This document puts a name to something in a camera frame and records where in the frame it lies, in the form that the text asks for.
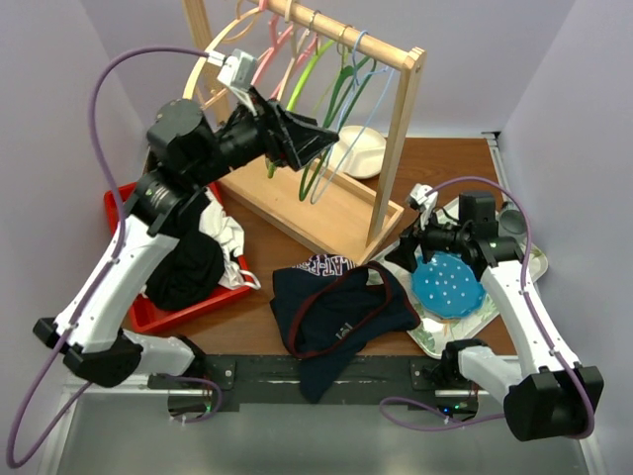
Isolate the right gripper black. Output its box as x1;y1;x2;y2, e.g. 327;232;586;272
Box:
385;206;470;273

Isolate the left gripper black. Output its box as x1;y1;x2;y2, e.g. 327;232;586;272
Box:
190;84;339;187

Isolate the light blue wire hanger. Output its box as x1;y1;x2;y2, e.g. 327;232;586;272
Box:
309;30;397;205

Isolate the navy tank top red trim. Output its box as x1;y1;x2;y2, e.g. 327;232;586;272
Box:
270;254;420;404

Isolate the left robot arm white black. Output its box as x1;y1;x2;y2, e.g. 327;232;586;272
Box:
33;88;339;388

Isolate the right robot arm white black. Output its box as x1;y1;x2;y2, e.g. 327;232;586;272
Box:
386;184;604;441

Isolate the lime green hanger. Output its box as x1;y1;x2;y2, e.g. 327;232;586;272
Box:
265;39;337;180

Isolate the dark green hanger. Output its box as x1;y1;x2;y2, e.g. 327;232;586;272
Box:
299;56;377;201

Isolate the wooden hanger rack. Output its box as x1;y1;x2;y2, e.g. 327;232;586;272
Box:
183;1;426;263

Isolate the pink plastic hanger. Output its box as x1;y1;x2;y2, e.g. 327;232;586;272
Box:
252;15;305;86

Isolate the beige plastic hanger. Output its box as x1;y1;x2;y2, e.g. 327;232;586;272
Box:
270;29;317;102

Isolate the natural wooden hanger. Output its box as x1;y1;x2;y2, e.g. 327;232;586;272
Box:
182;1;262;123

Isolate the blue dotted plate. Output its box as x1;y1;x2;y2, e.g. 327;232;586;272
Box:
410;252;487;320

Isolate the white divided dish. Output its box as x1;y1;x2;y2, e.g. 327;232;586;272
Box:
329;126;387;180

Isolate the floral leaf tray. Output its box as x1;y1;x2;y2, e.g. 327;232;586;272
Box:
370;195;549;360

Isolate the grey ceramic cup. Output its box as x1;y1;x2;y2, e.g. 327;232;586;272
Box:
497;201;527;244

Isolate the white garment in bin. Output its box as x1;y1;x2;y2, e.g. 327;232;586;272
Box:
199;187;261;290

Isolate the black garment in bin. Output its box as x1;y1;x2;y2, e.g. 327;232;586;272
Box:
142;187;225;312

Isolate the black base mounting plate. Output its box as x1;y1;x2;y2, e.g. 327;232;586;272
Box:
147;353;489;415

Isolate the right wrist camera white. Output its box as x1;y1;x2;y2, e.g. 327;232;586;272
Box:
406;183;438;213

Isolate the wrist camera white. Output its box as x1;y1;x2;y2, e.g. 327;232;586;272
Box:
406;183;438;213
207;48;258;101

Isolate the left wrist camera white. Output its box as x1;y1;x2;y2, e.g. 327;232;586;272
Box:
207;48;258;101

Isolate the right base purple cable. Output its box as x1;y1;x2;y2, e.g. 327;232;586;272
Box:
379;395;510;431

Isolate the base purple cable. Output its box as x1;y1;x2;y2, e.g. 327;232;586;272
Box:
379;395;510;431
162;373;224;425

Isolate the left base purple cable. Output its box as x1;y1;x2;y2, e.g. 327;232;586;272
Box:
162;373;224;425

